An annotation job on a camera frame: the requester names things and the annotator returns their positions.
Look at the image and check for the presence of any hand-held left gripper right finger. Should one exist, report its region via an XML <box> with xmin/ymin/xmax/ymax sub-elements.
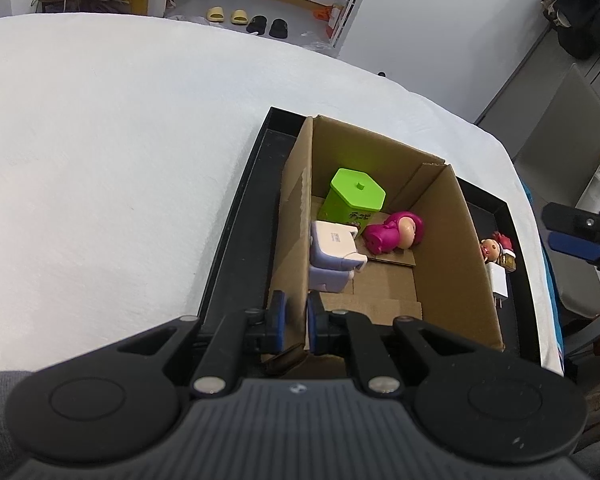
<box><xmin>306</xmin><ymin>292</ymin><xmax>486</xmax><ymax>396</ymax></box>

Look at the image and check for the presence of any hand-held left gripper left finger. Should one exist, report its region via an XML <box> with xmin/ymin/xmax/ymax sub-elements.
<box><xmin>105</xmin><ymin>290</ymin><xmax>287</xmax><ymax>396</ymax></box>

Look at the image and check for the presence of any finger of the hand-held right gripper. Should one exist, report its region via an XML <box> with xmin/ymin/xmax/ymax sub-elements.
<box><xmin>541</xmin><ymin>202</ymin><xmax>600</xmax><ymax>233</ymax></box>
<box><xmin>549</xmin><ymin>232</ymin><xmax>600</xmax><ymax>278</ymax></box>

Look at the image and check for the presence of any black tray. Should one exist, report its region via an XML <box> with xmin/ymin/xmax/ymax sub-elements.
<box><xmin>199</xmin><ymin>106</ymin><xmax>541</xmax><ymax>366</ymax></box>

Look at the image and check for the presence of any red-hat figurine with yellow mug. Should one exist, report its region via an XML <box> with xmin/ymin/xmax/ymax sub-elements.
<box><xmin>492</xmin><ymin>231</ymin><xmax>518</xmax><ymax>272</ymax></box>

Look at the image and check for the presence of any white charger plug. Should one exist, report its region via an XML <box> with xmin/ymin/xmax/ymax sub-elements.
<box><xmin>486</xmin><ymin>262</ymin><xmax>510</xmax><ymax>311</ymax></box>

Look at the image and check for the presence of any white lavender block toy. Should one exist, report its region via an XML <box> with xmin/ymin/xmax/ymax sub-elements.
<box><xmin>307</xmin><ymin>220</ymin><xmax>368</xmax><ymax>293</ymax></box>

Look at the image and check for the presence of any magenta doll figurine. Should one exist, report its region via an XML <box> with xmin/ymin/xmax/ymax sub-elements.
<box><xmin>362</xmin><ymin>211</ymin><xmax>426</xmax><ymax>255</ymax></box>

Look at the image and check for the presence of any brown cardboard box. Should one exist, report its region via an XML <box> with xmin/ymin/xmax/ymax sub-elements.
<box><xmin>260</xmin><ymin>115</ymin><xmax>505</xmax><ymax>376</ymax></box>

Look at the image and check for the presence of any green hexagonal box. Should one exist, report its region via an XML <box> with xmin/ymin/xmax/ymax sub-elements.
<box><xmin>322</xmin><ymin>167</ymin><xmax>387</xmax><ymax>226</ymax></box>

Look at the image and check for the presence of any blue printed blanket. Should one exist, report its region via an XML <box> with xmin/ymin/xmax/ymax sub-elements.
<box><xmin>522</xmin><ymin>182</ymin><xmax>565</xmax><ymax>356</ymax></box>

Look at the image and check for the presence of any clear plastic bag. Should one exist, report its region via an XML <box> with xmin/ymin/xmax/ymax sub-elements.
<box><xmin>300</xmin><ymin>30</ymin><xmax>338</xmax><ymax>53</ymax></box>

